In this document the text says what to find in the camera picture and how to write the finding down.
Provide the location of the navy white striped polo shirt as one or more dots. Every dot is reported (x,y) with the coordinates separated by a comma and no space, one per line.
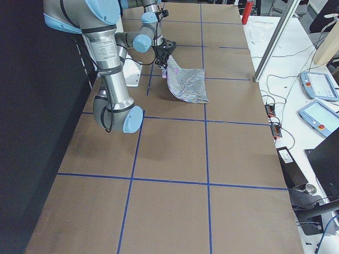
(185,84)

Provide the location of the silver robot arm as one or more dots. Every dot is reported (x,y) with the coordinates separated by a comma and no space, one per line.
(152,12)
(113,108)

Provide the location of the red cylinder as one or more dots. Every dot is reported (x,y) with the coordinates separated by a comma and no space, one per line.
(247,11)

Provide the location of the clear plastic bag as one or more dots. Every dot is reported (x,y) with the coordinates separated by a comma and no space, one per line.
(261,31)

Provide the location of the far orange USB hub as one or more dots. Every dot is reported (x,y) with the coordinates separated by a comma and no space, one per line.
(270,110)

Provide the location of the orange usb hub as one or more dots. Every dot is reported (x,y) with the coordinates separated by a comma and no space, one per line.
(270,110)
(276,130)

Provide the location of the brown paper table mat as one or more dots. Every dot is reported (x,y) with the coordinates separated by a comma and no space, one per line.
(196,178)

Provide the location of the near orange USB hub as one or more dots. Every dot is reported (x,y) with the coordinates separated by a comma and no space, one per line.
(276,130)

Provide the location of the far teach pendant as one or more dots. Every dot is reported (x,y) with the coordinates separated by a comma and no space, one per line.
(318,85)

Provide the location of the teach pendant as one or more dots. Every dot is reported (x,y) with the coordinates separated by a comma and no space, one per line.
(318,85)
(320,117)

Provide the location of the near teach pendant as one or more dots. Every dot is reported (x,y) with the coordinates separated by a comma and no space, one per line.
(320,117)

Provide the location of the black box with label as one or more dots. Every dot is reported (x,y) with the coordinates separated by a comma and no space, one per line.
(292,173)

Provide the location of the black monitor stand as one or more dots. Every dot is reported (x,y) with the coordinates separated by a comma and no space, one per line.
(312,211)

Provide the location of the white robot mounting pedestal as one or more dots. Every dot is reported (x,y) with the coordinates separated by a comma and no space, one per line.
(129,66)

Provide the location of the aluminium frame post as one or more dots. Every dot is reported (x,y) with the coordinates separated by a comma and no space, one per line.
(278,32)

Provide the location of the wooden post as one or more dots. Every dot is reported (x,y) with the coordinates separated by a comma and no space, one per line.
(329,47)

